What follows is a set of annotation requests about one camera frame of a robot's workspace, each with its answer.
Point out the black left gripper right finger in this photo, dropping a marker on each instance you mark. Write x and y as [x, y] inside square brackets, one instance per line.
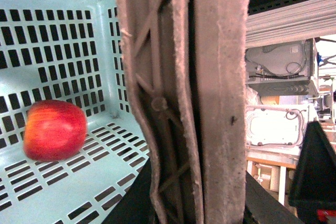
[312, 191]

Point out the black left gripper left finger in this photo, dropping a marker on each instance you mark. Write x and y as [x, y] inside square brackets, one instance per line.
[135, 206]

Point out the red apple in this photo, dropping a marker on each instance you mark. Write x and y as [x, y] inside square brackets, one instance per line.
[55, 130]

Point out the brown basket handle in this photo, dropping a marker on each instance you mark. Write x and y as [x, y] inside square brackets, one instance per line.
[185, 78]

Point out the light blue plastic basket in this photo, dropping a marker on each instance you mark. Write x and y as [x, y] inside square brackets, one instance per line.
[67, 50]

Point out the white appliance back panel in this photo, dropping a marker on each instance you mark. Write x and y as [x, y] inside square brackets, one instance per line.
[277, 128]

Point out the grey machine on shelf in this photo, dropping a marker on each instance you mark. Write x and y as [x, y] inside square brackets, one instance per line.
[288, 68]

